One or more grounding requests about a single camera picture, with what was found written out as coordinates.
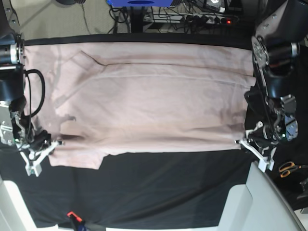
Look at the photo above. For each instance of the white bin left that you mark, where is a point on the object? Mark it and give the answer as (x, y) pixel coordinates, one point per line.
(14, 215)

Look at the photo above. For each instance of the orange handled scissors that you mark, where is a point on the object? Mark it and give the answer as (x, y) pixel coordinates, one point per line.
(289, 167)

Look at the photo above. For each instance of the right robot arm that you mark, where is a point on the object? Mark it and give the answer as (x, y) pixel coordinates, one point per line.
(16, 128)

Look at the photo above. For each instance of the white power strip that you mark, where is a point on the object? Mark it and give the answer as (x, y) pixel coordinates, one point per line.
(208, 18)

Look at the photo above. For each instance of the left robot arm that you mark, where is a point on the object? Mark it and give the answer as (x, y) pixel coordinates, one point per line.
(275, 48)

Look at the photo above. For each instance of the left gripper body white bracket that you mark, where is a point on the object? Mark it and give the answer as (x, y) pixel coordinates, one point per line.
(260, 142)

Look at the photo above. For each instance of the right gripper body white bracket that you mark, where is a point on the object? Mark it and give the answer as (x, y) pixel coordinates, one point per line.
(34, 152)

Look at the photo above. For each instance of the blue plastic box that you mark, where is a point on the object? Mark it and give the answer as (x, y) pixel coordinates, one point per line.
(141, 3)

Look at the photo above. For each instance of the pink T-shirt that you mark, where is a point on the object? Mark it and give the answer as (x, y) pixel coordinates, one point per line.
(120, 97)

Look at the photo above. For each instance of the black table cloth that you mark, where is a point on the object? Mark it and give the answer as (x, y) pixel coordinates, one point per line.
(134, 190)

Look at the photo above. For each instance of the white bin right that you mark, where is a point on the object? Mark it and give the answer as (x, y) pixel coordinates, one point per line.
(258, 205)

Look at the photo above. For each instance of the white bin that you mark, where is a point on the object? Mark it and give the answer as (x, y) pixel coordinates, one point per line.
(258, 205)
(14, 215)

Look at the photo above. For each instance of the black table leg post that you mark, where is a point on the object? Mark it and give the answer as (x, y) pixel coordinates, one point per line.
(136, 19)

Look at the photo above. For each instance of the red black clamp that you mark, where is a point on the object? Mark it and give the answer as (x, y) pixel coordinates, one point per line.
(77, 223)

